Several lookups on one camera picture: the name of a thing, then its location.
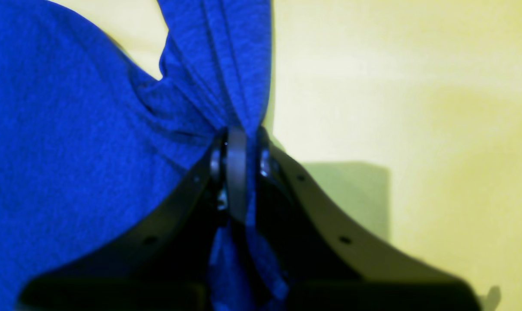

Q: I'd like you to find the yellow table cloth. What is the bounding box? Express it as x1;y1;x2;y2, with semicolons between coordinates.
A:
49;0;522;311

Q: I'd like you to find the blue long-sleeve T-shirt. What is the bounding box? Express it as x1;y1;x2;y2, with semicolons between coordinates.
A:
0;0;272;311

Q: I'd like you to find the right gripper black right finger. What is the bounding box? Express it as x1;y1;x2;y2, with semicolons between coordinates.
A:
255;127;480;311

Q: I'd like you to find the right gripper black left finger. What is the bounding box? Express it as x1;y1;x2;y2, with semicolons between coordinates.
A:
17;127;247;311

